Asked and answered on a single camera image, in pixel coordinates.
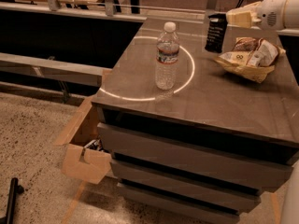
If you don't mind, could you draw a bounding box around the black rxbar chocolate bar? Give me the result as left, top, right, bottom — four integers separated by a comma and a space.
205, 13, 228, 53

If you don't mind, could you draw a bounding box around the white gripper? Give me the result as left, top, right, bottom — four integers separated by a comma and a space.
226, 0, 285, 30

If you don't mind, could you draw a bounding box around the metal railing frame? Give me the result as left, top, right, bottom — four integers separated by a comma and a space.
0, 0, 299, 37

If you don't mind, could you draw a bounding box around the grey drawer cabinet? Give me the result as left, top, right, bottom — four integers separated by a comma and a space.
93, 19, 299, 224

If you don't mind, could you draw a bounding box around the brown snack bag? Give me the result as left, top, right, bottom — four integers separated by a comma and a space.
233, 37, 259, 51

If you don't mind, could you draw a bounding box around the black pole on floor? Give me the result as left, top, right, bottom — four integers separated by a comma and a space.
0, 177, 24, 224

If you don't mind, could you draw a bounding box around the grey metal beam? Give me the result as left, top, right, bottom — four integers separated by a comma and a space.
0, 53, 111, 87

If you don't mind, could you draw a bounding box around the open cardboard box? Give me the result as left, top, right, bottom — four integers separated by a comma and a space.
53, 68, 113, 186

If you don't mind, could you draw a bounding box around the yellow chip bag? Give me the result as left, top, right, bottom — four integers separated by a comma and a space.
215, 38, 286, 83

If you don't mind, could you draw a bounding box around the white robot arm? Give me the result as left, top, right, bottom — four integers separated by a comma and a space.
226, 0, 299, 224

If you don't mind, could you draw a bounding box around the clear plastic water bottle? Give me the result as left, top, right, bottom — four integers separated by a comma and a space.
155, 21, 180, 91

